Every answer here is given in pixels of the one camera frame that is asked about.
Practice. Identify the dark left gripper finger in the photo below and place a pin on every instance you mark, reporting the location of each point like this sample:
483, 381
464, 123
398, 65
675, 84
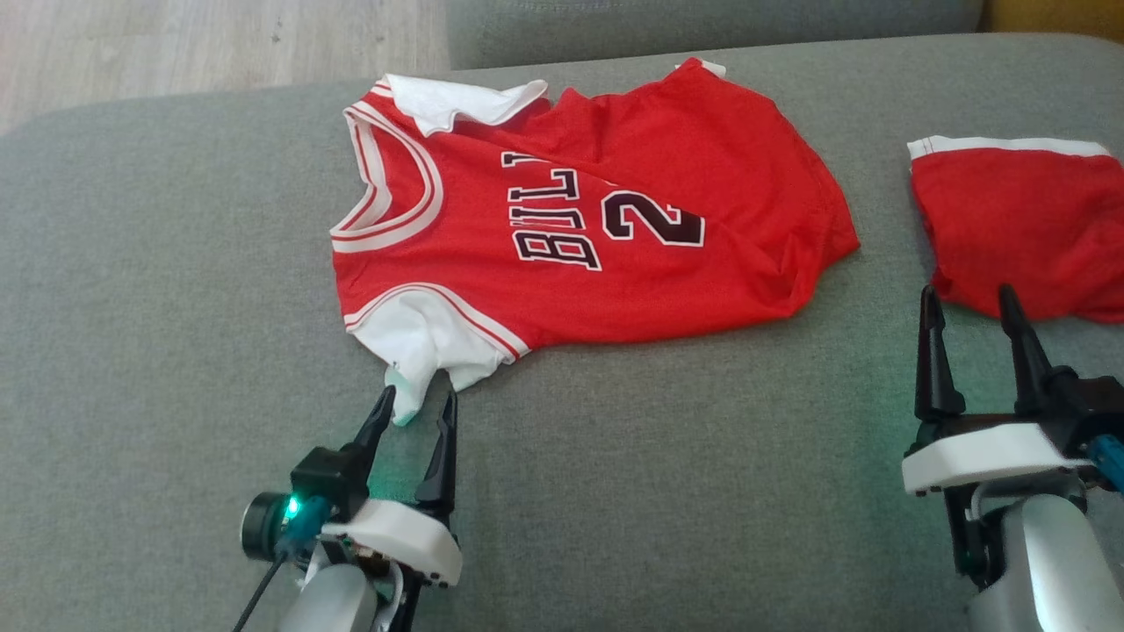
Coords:
443, 465
373, 439

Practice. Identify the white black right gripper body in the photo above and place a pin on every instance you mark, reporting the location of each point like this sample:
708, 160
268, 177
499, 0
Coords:
975, 456

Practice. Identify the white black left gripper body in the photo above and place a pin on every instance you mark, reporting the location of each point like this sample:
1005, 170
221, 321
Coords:
408, 540

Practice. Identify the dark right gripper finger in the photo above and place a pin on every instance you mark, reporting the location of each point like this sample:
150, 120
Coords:
935, 369
1027, 369

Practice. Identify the red shorts with white stripe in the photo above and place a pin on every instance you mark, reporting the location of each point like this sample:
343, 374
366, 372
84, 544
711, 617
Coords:
1019, 228

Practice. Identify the red basketball jersey white sleeves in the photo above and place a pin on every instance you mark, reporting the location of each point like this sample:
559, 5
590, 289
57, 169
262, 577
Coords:
702, 290

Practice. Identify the grey sofa seat cushion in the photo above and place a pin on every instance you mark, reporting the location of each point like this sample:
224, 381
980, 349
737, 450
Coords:
659, 491

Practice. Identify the yellow object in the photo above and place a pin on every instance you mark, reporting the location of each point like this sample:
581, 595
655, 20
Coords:
1054, 16

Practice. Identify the grey sofa backrest cushion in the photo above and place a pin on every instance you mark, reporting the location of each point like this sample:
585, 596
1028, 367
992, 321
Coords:
702, 31

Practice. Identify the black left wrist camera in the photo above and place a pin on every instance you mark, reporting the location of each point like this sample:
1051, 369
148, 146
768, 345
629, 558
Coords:
325, 478

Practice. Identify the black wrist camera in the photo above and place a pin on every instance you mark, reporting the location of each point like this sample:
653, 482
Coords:
325, 478
1089, 404

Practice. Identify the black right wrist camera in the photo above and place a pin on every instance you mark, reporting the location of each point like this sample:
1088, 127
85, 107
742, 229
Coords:
1089, 404

